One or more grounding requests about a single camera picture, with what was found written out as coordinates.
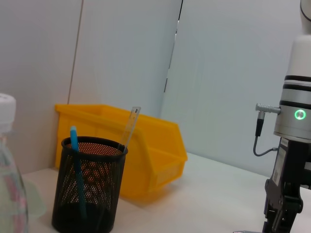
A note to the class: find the transparent plastic ruler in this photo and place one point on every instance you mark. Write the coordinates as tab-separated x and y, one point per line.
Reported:
131	126

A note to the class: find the blue plastic scissors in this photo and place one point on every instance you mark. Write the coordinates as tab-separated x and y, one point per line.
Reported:
77	165

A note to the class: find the yellow plastic storage bin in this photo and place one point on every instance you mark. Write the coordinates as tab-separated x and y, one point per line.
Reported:
160	150

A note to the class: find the black mesh cup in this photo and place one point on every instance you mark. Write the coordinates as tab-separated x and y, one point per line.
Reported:
90	184

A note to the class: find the clear green-label water bottle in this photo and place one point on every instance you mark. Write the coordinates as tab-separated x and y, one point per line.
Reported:
9	174

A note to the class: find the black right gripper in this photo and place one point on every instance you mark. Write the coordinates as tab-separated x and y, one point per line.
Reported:
286	170

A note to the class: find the pale green glass fruit plate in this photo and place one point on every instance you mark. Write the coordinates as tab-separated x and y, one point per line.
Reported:
34	201

